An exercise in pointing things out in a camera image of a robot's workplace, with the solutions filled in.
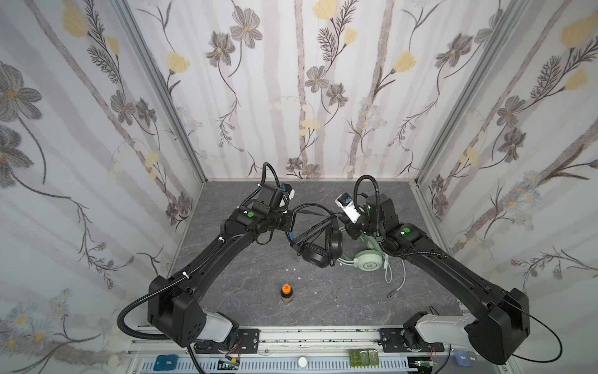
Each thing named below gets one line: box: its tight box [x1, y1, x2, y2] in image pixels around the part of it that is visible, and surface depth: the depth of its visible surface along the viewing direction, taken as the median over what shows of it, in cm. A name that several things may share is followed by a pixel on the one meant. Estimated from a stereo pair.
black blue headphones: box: [289, 202, 344, 269], surface depth 70 cm
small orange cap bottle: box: [280, 283, 294, 304], surface depth 78 cm
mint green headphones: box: [337, 232, 384, 272], surface depth 88 cm
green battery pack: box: [348, 349, 380, 367], surface depth 71 cm
